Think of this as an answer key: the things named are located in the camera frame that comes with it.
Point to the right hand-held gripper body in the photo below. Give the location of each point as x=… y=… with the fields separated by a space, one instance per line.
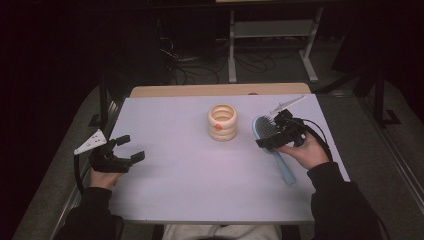
x=291 y=133

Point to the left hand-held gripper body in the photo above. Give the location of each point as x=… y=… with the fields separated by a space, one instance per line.
x=106 y=162

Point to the blue hairbrush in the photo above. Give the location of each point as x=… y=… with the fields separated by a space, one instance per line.
x=286 y=171

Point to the person's left hand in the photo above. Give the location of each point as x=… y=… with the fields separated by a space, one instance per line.
x=103 y=180

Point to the person's right hand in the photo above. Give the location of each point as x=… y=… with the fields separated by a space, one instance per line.
x=308 y=155

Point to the black metal stand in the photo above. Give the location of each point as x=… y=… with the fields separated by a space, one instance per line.
x=380 y=100
x=103 y=100

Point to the pale lavender table mat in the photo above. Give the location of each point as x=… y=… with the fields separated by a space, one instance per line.
x=186 y=180

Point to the person's lap grey pants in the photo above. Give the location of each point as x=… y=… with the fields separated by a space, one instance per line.
x=220 y=232

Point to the white metal desk frame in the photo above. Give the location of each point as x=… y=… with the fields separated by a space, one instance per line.
x=271 y=29

